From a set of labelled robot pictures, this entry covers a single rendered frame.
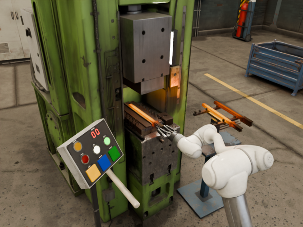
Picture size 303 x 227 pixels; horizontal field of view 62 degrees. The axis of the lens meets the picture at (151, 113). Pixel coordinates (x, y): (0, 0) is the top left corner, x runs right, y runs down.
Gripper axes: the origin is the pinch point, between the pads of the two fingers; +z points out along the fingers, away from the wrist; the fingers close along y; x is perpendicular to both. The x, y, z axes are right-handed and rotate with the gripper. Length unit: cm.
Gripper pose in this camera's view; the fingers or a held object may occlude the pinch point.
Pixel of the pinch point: (158, 125)
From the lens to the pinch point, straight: 190.9
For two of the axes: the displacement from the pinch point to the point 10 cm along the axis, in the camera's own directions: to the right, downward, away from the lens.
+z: -5.9, -4.1, 6.9
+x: 0.1, -8.7, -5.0
